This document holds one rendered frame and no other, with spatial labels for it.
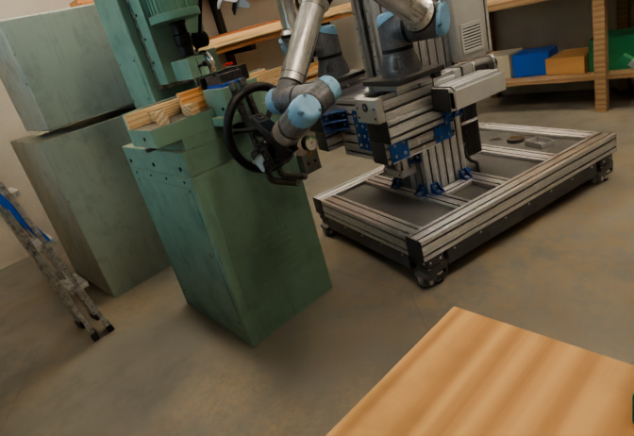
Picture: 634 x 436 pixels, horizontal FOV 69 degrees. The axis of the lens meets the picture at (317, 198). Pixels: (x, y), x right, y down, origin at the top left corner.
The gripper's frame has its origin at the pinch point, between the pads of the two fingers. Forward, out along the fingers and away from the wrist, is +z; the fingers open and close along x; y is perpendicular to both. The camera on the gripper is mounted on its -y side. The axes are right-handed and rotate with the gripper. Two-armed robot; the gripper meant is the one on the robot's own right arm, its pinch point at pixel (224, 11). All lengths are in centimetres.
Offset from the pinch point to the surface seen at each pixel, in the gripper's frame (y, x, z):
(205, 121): 10.9, -12.5, 34.0
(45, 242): -41, 0, 114
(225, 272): 37, -13, 81
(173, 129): 5.3, -21.5, 38.6
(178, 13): -11.6, -7.1, 6.3
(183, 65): -7.6, -0.6, 22.3
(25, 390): -20, -20, 168
